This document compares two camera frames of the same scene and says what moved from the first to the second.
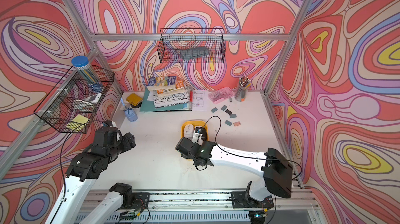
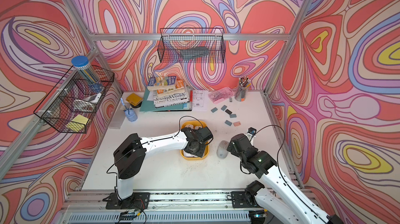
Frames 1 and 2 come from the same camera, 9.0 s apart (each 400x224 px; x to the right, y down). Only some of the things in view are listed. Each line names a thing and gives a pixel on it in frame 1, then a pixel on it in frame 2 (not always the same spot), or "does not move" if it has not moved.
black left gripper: x=128 y=141 to x=200 y=153
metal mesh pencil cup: x=242 y=88 does not move
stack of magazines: x=166 y=91 does not move
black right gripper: x=184 y=156 to x=232 y=148
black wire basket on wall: x=191 y=45 does not move
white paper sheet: x=200 y=100 does not move
